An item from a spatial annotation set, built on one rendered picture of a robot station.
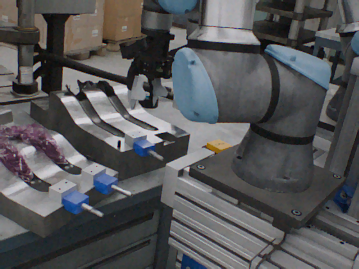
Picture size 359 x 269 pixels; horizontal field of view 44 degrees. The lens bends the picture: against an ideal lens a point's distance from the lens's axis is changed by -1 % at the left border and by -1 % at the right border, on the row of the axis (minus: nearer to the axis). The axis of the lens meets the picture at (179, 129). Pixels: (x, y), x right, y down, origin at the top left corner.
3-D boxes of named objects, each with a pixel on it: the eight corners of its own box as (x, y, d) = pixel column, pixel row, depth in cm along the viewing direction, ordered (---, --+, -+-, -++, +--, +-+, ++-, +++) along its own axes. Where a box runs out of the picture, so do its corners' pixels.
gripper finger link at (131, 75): (125, 89, 110) (137, 56, 109) (122, 88, 111) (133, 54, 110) (140, 92, 114) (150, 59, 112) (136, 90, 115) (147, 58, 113)
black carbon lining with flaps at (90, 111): (161, 136, 134) (165, 106, 130) (118, 146, 123) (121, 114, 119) (95, 98, 156) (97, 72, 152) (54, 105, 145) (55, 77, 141)
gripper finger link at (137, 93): (134, 114, 110) (147, 79, 108) (120, 106, 113) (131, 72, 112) (143, 116, 112) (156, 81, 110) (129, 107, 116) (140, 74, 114)
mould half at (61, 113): (186, 160, 137) (193, 120, 132) (118, 181, 119) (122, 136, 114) (93, 105, 168) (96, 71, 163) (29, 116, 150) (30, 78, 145)
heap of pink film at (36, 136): (74, 160, 114) (75, 132, 111) (21, 186, 100) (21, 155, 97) (4, 130, 125) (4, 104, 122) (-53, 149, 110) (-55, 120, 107)
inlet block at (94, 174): (136, 200, 107) (138, 181, 105) (124, 209, 103) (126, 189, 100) (93, 181, 112) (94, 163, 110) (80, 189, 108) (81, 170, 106)
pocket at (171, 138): (175, 148, 131) (177, 137, 130) (161, 152, 127) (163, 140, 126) (165, 142, 134) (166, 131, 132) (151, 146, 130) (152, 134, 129)
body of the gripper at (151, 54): (151, 83, 107) (157, 34, 102) (129, 73, 112) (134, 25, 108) (174, 80, 112) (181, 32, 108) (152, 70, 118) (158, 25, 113)
